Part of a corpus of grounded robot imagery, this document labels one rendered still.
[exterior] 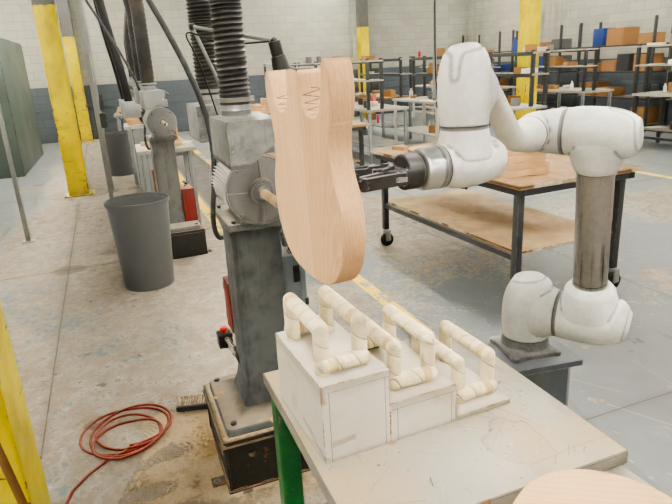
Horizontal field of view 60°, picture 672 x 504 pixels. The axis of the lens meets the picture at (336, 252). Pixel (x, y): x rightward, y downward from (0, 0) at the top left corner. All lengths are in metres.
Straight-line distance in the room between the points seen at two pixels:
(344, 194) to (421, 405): 0.50
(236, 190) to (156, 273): 2.85
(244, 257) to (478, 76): 1.38
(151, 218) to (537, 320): 3.38
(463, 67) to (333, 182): 0.39
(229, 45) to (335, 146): 1.01
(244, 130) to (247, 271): 0.74
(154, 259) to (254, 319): 2.50
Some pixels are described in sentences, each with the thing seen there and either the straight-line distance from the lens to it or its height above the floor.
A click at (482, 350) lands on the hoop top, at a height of 1.05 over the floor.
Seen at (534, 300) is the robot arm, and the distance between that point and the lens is 2.00.
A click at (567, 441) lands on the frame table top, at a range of 1.32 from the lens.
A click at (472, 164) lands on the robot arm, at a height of 1.47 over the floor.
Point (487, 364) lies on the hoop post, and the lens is 1.38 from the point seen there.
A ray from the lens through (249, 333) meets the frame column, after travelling 2.46.
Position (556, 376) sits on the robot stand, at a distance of 2.12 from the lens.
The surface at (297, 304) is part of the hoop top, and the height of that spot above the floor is 1.21.
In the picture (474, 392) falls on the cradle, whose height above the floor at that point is 0.97.
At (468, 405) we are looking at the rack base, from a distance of 1.37.
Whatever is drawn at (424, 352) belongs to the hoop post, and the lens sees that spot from 1.26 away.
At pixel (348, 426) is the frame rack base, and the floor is 1.00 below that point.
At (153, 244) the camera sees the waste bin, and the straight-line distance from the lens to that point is 4.80.
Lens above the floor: 1.68
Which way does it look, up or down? 18 degrees down
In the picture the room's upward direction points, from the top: 3 degrees counter-clockwise
